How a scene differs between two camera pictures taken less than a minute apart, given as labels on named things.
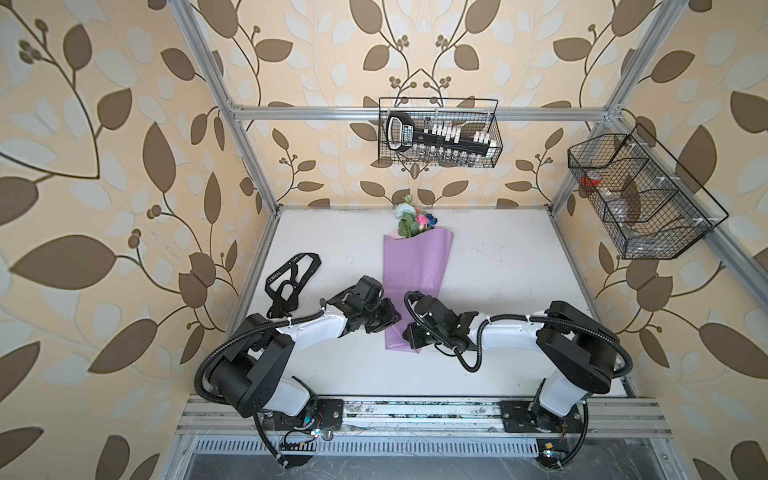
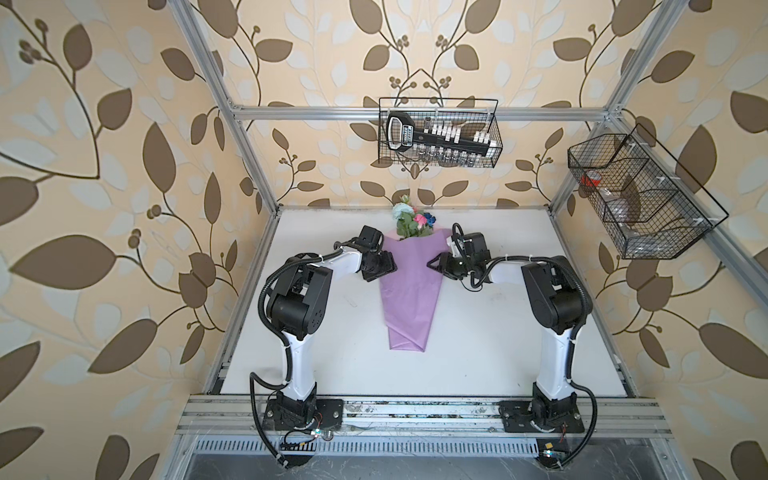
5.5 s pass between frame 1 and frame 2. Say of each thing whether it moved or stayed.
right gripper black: moved
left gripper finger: moved
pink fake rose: stayed
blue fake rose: stayed
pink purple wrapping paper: stayed
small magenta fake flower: stayed
